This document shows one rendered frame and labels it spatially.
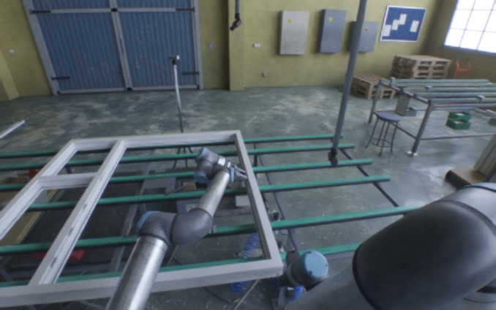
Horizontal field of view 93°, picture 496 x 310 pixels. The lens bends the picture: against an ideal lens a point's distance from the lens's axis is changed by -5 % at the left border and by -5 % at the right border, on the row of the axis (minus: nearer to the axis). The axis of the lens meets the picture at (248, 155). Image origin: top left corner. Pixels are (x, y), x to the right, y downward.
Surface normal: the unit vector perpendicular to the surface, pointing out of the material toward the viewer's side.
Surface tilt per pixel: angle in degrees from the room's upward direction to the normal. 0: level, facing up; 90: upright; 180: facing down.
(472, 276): 69
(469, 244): 39
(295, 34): 90
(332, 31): 90
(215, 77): 90
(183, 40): 90
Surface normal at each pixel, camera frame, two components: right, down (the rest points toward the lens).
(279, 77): 0.16, 0.49
